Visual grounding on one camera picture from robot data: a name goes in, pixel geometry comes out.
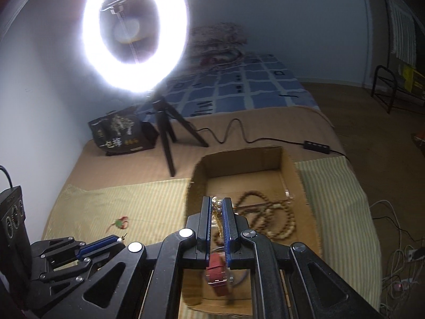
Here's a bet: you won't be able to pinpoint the green jade pendant red cord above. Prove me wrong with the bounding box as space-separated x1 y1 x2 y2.
107 216 130 241

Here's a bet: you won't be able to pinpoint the brown wooden bead necklace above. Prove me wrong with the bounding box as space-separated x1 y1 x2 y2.
214 190 296 244

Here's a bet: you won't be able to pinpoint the red leather watch strap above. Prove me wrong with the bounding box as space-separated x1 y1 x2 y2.
205 253 235 298

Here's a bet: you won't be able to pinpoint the yellow striped cloth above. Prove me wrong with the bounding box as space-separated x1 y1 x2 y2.
43 147 382 318

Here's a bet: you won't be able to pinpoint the open cardboard box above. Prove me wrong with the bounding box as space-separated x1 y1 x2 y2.
182 146 323 315

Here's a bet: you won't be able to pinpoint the black printed snack bag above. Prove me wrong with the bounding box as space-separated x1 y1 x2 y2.
88 107 159 156

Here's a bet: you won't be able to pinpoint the tan bed sheet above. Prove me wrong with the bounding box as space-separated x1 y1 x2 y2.
59 105 348 195

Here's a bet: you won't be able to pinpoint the black tripod stand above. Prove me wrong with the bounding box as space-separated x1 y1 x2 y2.
150 94 209 177

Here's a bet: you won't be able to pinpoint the blue checkered blanket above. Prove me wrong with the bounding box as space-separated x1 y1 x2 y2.
159 51 323 119

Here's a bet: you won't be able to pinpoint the black clothes rack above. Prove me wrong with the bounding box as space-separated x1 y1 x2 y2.
370 65 424 115

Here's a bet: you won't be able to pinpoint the yellow box on rack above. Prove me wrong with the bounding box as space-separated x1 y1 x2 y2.
401 64 424 96

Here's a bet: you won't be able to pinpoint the phone holder clamp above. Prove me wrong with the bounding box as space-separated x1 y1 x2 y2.
100 0 127 15

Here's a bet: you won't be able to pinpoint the striped hanging towel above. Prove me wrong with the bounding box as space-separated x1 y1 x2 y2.
386 0 416 68

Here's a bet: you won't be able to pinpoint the white floor cables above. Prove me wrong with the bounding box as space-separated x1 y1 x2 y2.
368 199 425 310

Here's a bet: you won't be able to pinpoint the black power cable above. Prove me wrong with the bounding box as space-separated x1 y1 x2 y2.
142 111 348 157

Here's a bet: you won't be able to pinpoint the cable inline switch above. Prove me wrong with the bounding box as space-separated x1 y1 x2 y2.
303 140 331 154

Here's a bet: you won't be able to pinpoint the bright ring light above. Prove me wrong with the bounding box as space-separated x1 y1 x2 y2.
81 0 189 94

